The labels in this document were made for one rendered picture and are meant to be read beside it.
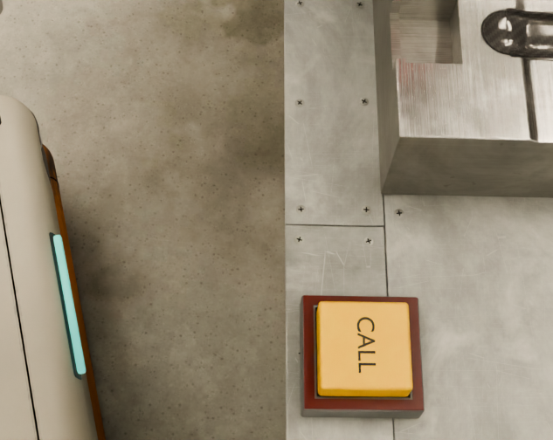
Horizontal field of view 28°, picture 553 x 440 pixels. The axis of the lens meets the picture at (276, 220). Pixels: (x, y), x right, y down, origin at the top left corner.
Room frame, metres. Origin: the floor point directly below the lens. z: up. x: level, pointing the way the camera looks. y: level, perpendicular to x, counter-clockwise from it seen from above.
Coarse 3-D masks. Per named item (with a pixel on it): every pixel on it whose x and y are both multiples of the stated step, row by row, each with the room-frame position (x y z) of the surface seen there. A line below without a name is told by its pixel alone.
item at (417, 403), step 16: (304, 304) 0.25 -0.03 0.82; (416, 304) 0.26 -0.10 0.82; (304, 320) 0.24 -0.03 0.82; (416, 320) 0.25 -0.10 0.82; (304, 336) 0.23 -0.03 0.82; (416, 336) 0.24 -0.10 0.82; (304, 352) 0.22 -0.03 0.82; (416, 352) 0.23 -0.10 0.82; (304, 368) 0.20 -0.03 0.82; (416, 368) 0.21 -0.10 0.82; (304, 384) 0.19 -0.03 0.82; (416, 384) 0.20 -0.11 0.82; (304, 400) 0.18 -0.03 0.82; (320, 400) 0.18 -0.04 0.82; (336, 400) 0.19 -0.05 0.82; (352, 400) 0.19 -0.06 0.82; (368, 400) 0.19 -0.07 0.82; (384, 400) 0.19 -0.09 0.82; (400, 400) 0.19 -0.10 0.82; (416, 400) 0.19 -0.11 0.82
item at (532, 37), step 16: (496, 16) 0.45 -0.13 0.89; (512, 16) 0.45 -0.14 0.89; (528, 16) 0.46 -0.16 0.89; (544, 16) 0.46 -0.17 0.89; (496, 32) 0.44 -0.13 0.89; (512, 32) 0.44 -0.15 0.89; (528, 32) 0.45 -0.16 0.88; (544, 32) 0.45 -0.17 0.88; (496, 48) 0.43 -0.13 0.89; (512, 48) 0.43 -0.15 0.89; (528, 48) 0.43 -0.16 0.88; (544, 48) 0.44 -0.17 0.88
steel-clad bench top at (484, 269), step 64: (320, 0) 0.51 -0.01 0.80; (320, 64) 0.45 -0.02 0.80; (320, 128) 0.40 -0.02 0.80; (320, 192) 0.34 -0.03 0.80; (320, 256) 0.29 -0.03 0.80; (384, 256) 0.30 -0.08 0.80; (448, 256) 0.31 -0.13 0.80; (512, 256) 0.31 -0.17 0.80; (448, 320) 0.26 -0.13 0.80; (512, 320) 0.26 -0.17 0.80; (448, 384) 0.21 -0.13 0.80; (512, 384) 0.22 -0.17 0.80
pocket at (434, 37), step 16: (416, 0) 0.46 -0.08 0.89; (432, 0) 0.46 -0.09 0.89; (448, 0) 0.46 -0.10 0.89; (400, 16) 0.46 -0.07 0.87; (416, 16) 0.46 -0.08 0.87; (432, 16) 0.46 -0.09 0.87; (448, 16) 0.46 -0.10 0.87; (400, 32) 0.45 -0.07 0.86; (416, 32) 0.45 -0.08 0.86; (432, 32) 0.45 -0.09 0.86; (448, 32) 0.45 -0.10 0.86; (400, 48) 0.43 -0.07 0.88; (416, 48) 0.44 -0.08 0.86; (432, 48) 0.44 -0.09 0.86; (448, 48) 0.44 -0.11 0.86
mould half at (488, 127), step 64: (384, 0) 0.48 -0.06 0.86; (512, 0) 0.47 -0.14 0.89; (384, 64) 0.43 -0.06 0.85; (448, 64) 0.41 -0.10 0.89; (512, 64) 0.41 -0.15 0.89; (384, 128) 0.38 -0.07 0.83; (448, 128) 0.36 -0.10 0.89; (512, 128) 0.36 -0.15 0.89; (384, 192) 0.35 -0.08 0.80; (448, 192) 0.35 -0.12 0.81; (512, 192) 0.36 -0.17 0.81
